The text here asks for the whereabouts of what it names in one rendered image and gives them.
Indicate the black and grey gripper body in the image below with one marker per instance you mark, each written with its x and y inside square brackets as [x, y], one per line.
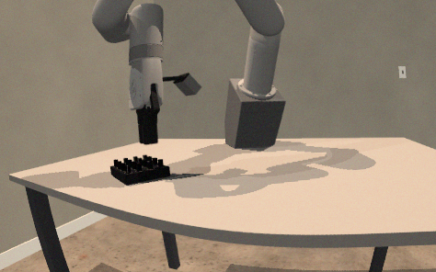
[144, 72]

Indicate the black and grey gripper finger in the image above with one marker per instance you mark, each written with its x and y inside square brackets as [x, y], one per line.
[140, 123]
[150, 119]

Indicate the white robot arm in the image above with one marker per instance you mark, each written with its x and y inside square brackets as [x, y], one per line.
[145, 26]

